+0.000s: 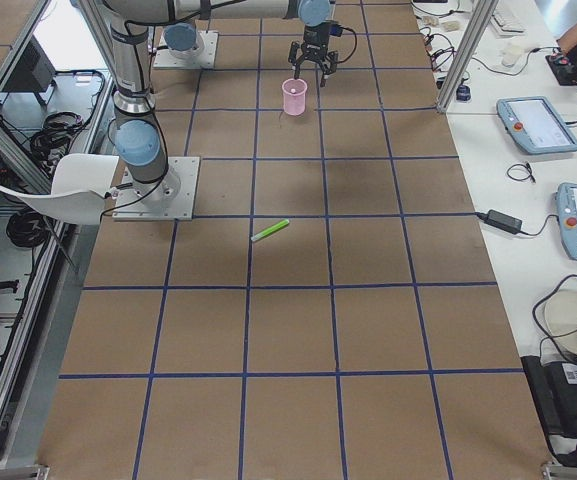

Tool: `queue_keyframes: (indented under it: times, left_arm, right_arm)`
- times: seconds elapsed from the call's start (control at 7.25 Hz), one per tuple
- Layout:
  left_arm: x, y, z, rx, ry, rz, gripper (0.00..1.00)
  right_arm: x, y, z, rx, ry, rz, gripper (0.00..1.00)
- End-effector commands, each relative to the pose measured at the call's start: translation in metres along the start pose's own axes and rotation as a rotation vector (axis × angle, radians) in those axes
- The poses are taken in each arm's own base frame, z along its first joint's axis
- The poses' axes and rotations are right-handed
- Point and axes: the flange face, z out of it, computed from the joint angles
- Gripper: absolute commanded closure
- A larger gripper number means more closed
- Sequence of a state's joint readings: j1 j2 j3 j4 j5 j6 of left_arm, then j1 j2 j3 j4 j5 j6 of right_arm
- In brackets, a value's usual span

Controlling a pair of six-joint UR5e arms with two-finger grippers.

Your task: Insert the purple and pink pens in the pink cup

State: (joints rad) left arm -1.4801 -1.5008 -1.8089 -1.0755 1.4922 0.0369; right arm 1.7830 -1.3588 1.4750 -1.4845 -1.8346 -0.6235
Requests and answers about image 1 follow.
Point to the aluminium frame post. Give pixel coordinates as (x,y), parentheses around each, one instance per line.
(480,17)

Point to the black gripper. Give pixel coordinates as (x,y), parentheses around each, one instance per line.
(312,39)

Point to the pink mesh cup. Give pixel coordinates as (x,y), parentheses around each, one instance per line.
(294,104)

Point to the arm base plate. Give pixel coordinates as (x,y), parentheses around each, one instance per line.
(173,199)
(186,49)

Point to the white chair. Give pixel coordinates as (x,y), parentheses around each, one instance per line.
(78,189)

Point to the blue teach pendant far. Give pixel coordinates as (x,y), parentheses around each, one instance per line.
(535,126)

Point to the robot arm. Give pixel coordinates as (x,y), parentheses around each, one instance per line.
(310,13)
(139,140)

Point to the green marker pen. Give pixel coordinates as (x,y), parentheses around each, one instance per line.
(270,230)

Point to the black power adapter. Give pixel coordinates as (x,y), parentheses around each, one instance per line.
(500,221)

